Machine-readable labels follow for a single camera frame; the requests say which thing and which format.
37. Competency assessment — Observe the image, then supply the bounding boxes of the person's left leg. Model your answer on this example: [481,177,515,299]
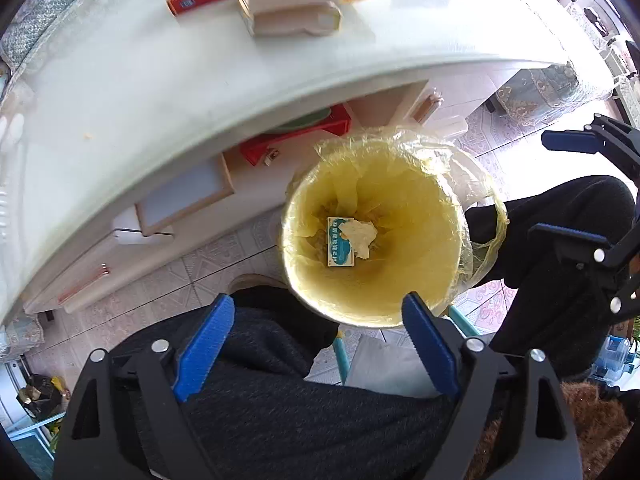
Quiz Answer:
[107,285,501,480]

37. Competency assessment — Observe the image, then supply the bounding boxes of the open beige carton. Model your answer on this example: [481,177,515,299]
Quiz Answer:
[231,0,361,37]

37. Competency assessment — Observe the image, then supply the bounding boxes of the person's dark trousers legs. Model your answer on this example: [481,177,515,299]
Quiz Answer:
[465,175,637,381]

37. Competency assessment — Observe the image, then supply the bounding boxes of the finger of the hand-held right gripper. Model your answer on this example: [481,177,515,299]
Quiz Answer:
[541,114,640,181]
[528,223,640,321]

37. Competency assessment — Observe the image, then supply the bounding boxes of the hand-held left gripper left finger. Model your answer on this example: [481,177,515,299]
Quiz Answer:
[52,294,236,480]

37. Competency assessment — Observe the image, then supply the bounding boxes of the copper drawer handle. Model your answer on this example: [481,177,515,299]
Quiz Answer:
[56,264,111,306]

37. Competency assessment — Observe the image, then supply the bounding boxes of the wooden framed drawer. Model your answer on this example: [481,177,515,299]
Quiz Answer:
[135,154,236,237]

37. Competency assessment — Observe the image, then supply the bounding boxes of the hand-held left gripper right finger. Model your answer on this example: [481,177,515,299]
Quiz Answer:
[401,292,583,480]

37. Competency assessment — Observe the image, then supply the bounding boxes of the small blue white packet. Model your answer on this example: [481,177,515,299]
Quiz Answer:
[327,216,357,267]

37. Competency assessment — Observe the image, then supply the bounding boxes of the green plate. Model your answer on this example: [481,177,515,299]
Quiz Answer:
[260,107,333,134]

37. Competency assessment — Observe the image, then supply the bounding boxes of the brown fur rug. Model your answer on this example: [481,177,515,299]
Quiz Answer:
[560,380,636,480]

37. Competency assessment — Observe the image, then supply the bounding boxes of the patterned floor cushion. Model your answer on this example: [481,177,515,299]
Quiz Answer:
[495,64,614,122]

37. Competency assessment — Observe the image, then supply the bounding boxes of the teal stool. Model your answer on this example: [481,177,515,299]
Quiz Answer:
[332,305,483,387]

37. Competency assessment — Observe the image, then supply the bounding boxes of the crumpled white tissue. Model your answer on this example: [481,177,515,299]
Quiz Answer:
[340,219,379,261]

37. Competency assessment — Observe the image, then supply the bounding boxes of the flat red box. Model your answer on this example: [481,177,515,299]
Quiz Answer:
[240,102,353,166]

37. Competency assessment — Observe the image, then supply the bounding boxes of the waste bin with yellow liner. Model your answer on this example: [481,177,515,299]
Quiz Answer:
[280,125,511,331]

